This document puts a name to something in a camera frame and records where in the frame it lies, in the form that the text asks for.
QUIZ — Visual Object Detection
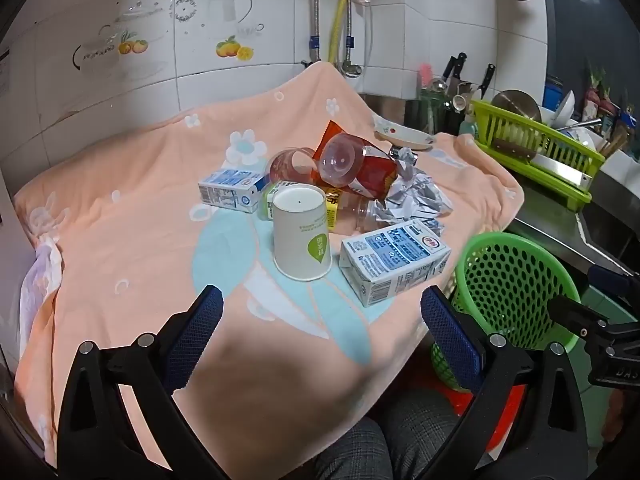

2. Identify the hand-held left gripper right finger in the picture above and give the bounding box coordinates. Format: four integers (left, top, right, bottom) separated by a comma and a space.
415, 285, 588, 480

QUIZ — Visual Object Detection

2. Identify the white paper cup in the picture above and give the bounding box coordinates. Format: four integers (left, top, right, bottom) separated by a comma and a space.
271, 183, 333, 281

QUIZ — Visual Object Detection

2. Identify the large blue white milk carton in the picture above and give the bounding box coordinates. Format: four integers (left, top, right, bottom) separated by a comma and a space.
340, 218, 452, 308

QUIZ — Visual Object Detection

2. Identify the person's grey trousers leg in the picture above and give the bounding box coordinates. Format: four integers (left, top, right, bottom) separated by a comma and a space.
315, 387, 496, 480

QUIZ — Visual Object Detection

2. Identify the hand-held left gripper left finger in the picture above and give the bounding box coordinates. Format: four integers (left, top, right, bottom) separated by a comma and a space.
56, 284, 236, 480

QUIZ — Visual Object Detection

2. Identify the dark utensil holder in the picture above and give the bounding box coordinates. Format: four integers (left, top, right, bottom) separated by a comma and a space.
417, 87, 473, 136

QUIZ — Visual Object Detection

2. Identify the steel sink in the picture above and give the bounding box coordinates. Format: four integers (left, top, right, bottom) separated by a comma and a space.
575, 205, 640, 277

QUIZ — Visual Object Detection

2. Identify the braided metal hose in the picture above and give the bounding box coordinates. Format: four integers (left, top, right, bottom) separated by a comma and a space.
308, 0, 322, 63

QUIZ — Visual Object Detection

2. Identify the red plastic stool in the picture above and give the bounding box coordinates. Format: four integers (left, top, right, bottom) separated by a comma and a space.
440, 382, 526, 453

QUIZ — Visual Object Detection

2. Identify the white paper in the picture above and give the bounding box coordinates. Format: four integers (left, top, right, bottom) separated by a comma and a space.
375, 147, 453, 226

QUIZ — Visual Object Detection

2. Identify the green plastic basket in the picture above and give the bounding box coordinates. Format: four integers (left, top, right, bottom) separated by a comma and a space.
431, 232, 583, 393

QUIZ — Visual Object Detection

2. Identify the white ceramic bowl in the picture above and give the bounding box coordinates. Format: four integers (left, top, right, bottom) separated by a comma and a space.
550, 90, 577, 128

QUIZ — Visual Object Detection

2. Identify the small blue white milk carton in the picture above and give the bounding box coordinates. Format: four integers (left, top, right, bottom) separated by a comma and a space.
198, 169, 271, 215

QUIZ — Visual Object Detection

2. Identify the clear plastic cup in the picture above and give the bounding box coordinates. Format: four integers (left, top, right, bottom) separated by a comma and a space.
317, 132, 401, 191

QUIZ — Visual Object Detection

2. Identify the white ceramic plate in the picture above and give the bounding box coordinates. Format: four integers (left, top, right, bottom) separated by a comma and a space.
372, 115, 437, 151

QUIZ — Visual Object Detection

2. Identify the orange snack wrapper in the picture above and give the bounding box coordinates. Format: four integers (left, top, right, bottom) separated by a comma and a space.
312, 120, 401, 202

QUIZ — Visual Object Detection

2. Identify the green label plastic bottle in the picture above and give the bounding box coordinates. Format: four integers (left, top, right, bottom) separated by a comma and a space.
257, 180, 386, 235

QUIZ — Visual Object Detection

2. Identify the pink plastic cup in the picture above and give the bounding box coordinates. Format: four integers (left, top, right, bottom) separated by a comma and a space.
267, 147, 318, 186

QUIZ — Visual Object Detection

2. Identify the peach flower printed blanket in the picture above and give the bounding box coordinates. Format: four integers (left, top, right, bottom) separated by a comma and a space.
12, 60, 526, 468

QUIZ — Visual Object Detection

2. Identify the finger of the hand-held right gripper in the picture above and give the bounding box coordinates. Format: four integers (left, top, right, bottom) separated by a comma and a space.
587, 264, 640, 298
546, 295, 612, 343

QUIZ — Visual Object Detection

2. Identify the black handled knife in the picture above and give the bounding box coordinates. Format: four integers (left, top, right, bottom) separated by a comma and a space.
442, 52, 468, 87
479, 63, 497, 101

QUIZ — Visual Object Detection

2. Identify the steel bowl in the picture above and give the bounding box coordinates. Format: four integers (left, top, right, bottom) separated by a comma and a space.
492, 89, 543, 123

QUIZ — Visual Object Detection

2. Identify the yellow gas hose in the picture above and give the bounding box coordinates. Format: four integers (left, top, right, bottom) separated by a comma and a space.
327, 0, 359, 63

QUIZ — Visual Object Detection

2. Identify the green dish rack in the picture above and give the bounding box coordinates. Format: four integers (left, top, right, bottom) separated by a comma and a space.
470, 99, 606, 213

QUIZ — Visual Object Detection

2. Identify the yellow snack packet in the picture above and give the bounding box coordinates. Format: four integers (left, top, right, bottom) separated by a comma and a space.
322, 187, 344, 231

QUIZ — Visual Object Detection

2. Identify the cleaver with wooden handle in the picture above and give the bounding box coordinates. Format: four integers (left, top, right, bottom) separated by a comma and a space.
492, 137, 597, 187

